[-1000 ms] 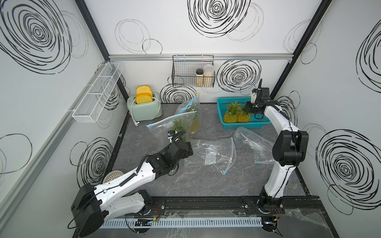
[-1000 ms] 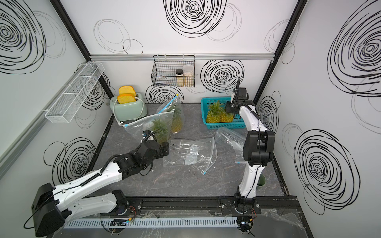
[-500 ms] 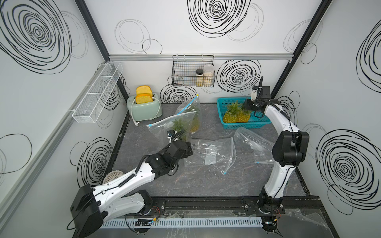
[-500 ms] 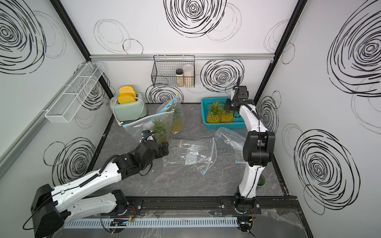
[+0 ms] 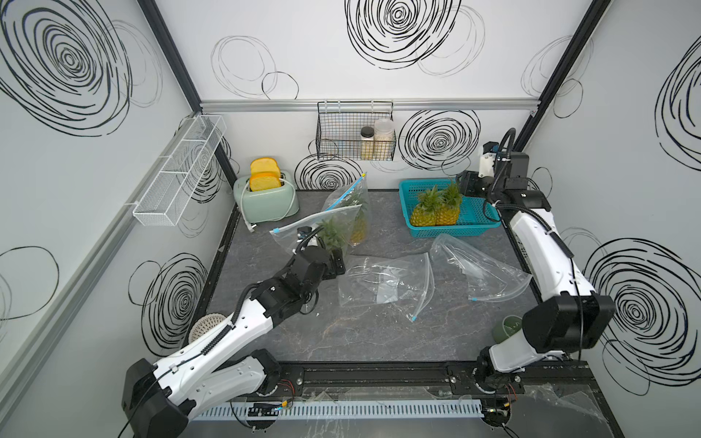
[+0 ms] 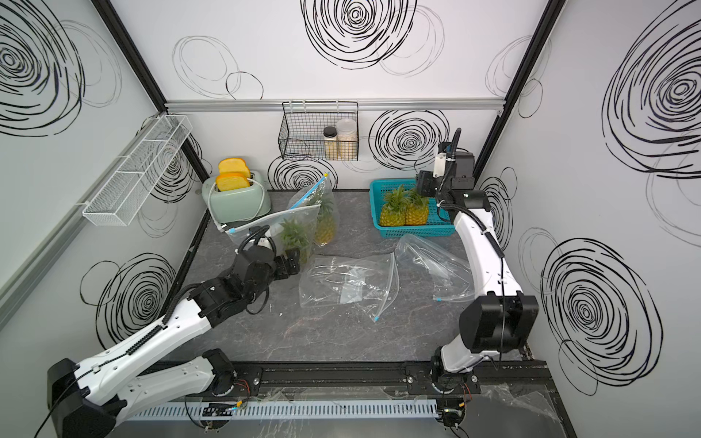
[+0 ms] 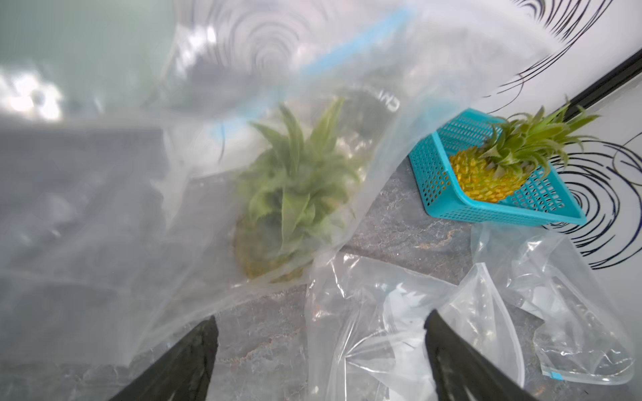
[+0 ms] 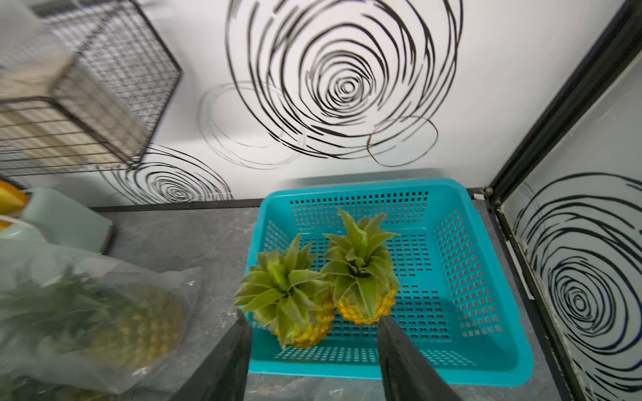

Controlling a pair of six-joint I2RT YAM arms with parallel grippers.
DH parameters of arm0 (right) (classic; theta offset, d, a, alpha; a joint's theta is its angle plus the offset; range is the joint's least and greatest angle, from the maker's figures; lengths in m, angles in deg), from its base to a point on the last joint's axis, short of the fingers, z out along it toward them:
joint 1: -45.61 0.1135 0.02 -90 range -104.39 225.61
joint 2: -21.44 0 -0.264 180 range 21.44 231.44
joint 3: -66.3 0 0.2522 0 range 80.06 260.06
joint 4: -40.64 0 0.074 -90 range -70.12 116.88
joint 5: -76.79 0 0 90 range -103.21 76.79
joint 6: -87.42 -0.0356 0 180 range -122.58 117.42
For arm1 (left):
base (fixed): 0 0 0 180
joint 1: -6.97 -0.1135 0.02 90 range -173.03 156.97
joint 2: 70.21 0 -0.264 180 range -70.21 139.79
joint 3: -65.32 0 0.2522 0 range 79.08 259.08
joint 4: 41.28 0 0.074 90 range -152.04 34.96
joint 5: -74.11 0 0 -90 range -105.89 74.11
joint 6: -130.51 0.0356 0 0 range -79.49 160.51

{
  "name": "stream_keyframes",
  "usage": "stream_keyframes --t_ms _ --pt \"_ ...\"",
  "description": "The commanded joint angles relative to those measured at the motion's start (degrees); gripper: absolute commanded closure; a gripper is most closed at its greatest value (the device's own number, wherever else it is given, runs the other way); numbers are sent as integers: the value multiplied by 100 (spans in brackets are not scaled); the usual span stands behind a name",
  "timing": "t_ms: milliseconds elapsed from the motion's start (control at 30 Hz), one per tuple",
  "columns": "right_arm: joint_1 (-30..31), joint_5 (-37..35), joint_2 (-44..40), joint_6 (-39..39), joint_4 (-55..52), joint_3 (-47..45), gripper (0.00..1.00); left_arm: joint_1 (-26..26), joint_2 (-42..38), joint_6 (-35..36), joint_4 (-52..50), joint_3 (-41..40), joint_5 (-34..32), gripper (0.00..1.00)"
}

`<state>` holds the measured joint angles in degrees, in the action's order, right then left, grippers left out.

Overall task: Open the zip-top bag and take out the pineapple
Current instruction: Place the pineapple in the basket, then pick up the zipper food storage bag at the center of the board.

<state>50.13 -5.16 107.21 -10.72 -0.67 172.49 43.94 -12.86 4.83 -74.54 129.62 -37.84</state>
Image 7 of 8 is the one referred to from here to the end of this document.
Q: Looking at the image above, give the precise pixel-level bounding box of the clear zip-top bag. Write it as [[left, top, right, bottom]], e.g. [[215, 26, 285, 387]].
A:
[[1, 1, 559, 365], [471, 222, 636, 385], [305, 253, 525, 400]]

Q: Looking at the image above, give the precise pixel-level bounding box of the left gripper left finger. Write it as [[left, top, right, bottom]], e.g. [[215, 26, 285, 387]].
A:
[[112, 317, 219, 401]]

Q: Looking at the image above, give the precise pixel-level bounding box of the rear blue-zip clear bag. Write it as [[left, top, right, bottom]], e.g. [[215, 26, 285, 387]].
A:
[[140, 1, 445, 170]]

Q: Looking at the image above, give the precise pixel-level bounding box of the teal plastic basket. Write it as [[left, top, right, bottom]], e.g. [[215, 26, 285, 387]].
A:
[[409, 109, 586, 227]]

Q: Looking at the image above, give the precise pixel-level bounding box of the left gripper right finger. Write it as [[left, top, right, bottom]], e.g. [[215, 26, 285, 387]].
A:
[[424, 309, 535, 401]]

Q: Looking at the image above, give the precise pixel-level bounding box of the yellow pineapple green crown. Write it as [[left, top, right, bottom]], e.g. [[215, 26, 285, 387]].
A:
[[449, 104, 600, 203]]

